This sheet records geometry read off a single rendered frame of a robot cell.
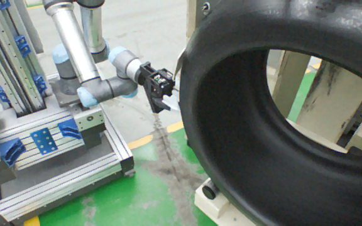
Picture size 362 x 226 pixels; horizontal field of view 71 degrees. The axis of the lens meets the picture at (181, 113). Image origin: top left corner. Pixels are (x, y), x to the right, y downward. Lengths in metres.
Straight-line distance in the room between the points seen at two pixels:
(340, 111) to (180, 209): 1.18
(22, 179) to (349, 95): 1.69
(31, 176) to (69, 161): 0.23
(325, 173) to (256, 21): 0.55
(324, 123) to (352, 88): 0.14
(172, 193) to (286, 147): 1.08
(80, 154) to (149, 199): 0.53
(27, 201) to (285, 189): 1.36
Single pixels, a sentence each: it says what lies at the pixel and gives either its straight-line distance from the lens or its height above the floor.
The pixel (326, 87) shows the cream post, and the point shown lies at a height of 1.11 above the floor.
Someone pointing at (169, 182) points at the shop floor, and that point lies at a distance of 1.82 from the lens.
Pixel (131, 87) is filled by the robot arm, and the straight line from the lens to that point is 0.98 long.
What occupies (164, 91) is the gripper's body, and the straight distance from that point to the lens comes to 0.80.
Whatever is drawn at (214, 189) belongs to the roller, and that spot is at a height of 0.92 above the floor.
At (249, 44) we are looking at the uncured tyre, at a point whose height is 1.36.
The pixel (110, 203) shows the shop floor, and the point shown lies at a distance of 1.80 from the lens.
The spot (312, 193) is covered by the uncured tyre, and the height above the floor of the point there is 0.92.
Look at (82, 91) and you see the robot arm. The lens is 0.95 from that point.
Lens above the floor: 1.54
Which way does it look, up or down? 43 degrees down
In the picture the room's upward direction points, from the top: straight up
